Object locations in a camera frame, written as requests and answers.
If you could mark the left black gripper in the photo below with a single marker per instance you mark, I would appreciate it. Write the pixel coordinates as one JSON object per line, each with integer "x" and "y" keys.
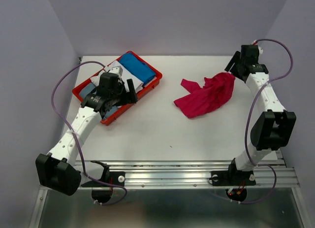
{"x": 129, "y": 97}

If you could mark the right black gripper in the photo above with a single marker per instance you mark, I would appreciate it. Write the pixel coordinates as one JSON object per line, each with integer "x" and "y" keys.
{"x": 234, "y": 59}

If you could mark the pink t-shirt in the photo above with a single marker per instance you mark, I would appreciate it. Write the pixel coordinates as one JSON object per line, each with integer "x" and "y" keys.
{"x": 216, "y": 92}

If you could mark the red plastic tray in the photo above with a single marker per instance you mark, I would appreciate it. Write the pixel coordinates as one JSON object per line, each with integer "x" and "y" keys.
{"x": 145, "y": 88}

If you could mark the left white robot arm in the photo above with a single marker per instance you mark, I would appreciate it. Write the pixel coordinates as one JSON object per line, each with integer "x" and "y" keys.
{"x": 56, "y": 169}

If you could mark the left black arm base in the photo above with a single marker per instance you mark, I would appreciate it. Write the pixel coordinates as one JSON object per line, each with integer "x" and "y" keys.
{"x": 106, "y": 175}

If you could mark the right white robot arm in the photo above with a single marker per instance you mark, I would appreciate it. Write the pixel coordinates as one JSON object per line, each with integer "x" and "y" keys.
{"x": 273, "y": 128}

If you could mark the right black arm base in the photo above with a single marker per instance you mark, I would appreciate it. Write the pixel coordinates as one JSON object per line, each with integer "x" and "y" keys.
{"x": 232, "y": 177}

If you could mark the white rolled t-shirt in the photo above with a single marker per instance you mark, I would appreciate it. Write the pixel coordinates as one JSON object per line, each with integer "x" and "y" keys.
{"x": 125, "y": 76}

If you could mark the blue rolled t-shirt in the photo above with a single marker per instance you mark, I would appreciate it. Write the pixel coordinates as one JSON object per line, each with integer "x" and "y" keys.
{"x": 138, "y": 68}

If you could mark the grey rolled t-shirt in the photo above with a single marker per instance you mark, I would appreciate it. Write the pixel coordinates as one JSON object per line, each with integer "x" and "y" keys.
{"x": 87, "y": 89}

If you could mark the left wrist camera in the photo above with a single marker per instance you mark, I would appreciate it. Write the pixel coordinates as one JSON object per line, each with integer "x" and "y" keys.
{"x": 116, "y": 70}

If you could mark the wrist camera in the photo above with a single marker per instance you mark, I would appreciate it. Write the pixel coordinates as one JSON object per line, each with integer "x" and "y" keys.
{"x": 116, "y": 70}
{"x": 259, "y": 48}

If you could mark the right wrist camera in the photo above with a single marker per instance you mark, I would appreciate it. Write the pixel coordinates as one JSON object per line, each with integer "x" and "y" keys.
{"x": 259, "y": 48}

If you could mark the aluminium mounting rail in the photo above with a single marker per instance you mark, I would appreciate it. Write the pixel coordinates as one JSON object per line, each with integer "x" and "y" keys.
{"x": 151, "y": 175}

